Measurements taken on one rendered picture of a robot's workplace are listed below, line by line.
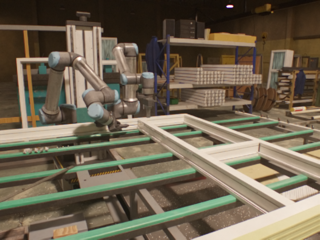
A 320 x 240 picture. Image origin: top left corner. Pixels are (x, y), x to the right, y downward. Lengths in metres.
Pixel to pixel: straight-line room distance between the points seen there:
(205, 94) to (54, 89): 4.22
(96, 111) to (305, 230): 1.17
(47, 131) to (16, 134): 0.20
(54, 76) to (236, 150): 1.46
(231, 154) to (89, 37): 1.91
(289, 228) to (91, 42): 2.40
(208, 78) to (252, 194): 5.17
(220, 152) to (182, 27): 5.00
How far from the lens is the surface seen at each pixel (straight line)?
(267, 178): 1.76
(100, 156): 2.85
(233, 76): 6.08
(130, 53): 2.51
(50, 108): 2.31
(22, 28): 4.02
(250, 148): 1.44
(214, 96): 6.01
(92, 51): 2.71
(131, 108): 2.60
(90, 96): 1.57
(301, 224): 0.82
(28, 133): 1.86
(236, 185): 1.02
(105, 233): 0.81
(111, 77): 5.45
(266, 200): 0.92
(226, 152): 1.33
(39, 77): 5.31
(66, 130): 1.86
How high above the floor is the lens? 1.35
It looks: 13 degrees down
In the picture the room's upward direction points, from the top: straight up
